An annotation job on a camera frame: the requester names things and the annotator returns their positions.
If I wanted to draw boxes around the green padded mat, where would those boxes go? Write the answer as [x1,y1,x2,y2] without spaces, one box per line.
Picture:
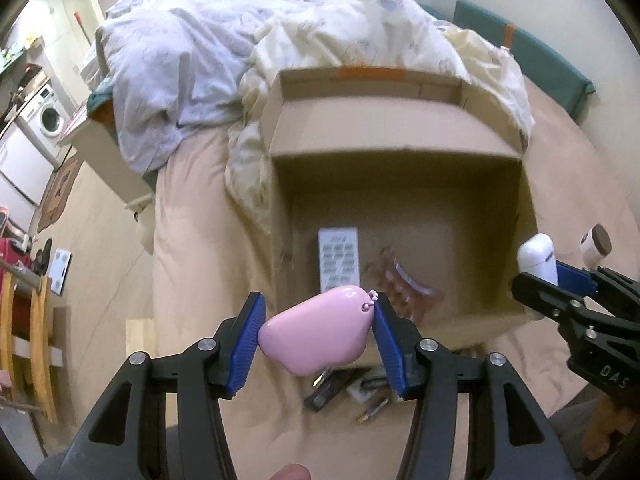
[420,0,596,121]

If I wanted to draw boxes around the wooden chair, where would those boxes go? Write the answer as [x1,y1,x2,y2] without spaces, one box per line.
[0,275,63,426]

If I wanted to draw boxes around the person's left hand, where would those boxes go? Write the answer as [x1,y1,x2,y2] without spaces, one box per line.
[270,462,312,480]

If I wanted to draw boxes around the person's grey trousers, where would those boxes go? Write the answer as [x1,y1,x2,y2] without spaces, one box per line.
[547,397,601,466]

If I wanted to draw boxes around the white bathroom scale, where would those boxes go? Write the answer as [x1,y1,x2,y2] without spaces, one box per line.
[47,247,73,295]

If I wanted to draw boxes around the small bottle with brown cap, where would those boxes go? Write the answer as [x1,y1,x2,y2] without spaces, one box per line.
[580,223,612,267]

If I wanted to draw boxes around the red bag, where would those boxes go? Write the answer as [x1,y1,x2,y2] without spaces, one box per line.
[0,237,26,286]

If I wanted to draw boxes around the cardboard box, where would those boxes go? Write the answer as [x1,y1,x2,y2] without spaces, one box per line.
[260,66,538,356]

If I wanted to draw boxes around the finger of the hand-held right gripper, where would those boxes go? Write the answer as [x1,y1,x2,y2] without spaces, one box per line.
[511,271,588,322]
[555,259,640,307]

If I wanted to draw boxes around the brown floor rug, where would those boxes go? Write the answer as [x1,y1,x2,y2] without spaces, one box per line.
[37,152,83,233]

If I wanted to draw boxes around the black flashlight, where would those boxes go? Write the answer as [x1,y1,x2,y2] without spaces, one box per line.
[304,367,371,413]

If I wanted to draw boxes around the person's right hand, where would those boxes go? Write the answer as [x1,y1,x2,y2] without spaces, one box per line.
[582,392,632,461]

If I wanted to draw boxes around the white remote control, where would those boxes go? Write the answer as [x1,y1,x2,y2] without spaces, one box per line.
[318,226,363,292]

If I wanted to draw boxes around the white washing machine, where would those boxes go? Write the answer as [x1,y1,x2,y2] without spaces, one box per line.
[17,85,71,171]

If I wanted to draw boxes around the cream printed blanket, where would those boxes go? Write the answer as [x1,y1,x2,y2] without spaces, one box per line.
[225,0,536,241]

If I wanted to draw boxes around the beige bed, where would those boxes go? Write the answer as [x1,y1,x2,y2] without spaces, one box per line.
[150,75,640,480]

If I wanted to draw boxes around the gold pen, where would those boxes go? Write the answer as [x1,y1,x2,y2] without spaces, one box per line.
[356,397,390,423]

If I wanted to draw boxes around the pink rounded plastic case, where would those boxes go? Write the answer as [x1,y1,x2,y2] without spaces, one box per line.
[257,284,377,377]

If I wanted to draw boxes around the white bedside table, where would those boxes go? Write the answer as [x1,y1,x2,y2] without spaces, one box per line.
[62,105,156,211]

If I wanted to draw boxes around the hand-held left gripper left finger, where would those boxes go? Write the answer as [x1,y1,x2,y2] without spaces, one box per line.
[57,291,267,480]

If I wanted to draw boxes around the white earbud case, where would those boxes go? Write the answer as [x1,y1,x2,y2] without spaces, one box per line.
[516,233,559,322]

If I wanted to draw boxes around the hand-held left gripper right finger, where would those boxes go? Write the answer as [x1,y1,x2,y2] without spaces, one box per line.
[372,292,576,480]

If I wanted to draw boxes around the white duvet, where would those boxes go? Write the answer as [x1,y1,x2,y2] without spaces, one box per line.
[82,0,321,171]

